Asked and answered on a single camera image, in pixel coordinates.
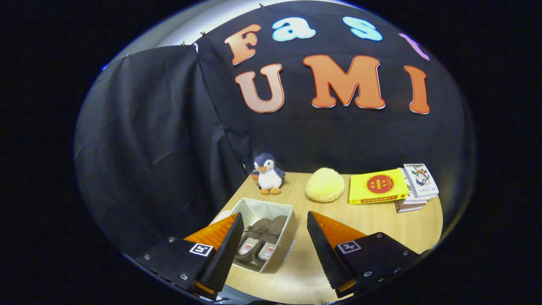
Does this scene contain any brown fuzzy shoe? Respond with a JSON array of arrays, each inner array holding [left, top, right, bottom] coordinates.
[[234, 218, 272, 262], [252, 215, 289, 267]]

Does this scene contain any row of black cloth clips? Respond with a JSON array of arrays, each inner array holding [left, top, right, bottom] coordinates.
[[126, 3, 265, 58]]

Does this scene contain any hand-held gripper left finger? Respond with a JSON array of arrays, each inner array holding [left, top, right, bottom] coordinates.
[[134, 212, 245, 301]]

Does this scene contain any white book with brown spine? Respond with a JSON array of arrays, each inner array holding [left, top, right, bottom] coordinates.
[[395, 169, 429, 213]]

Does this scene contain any yellow book with red circle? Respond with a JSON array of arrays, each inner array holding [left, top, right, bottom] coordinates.
[[349, 169, 409, 205]]

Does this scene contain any blue and white penguin plush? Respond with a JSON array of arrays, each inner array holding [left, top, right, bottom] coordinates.
[[251, 152, 286, 196]]

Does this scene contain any yellow bread-shaped plush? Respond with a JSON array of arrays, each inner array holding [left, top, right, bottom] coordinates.
[[305, 167, 346, 203]]

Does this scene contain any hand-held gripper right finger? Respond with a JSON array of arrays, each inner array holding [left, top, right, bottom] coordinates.
[[307, 211, 423, 299]]

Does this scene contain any cream fabric storage box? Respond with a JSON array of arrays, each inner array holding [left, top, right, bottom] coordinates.
[[218, 197, 296, 274]]

